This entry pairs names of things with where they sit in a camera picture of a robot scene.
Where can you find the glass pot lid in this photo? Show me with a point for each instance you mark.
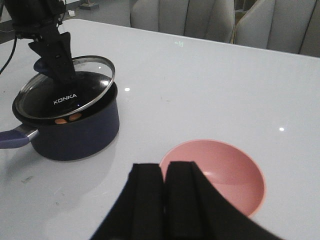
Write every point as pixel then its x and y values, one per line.
pixel 43 98

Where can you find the right grey chair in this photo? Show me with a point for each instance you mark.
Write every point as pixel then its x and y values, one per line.
pixel 291 26

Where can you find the pink bowl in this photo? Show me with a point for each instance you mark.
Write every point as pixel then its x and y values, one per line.
pixel 230 170

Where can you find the dark blue saucepan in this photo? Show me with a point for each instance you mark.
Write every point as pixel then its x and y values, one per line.
pixel 97 128

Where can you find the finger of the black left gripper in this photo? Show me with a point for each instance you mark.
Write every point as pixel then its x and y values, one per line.
pixel 45 46
pixel 64 62

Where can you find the grey chair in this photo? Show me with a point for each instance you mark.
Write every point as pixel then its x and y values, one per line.
pixel 291 26
pixel 212 20

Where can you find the orange ham slices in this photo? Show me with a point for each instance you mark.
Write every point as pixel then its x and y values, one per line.
pixel 70 118

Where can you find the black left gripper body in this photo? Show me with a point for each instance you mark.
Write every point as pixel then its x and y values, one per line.
pixel 30 17

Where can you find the left grey chair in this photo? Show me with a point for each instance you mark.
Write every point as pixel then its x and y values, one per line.
pixel 212 20

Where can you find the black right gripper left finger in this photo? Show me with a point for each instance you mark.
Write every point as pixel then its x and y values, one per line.
pixel 138 213

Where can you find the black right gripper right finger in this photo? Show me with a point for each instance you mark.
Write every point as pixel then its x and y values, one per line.
pixel 195 210

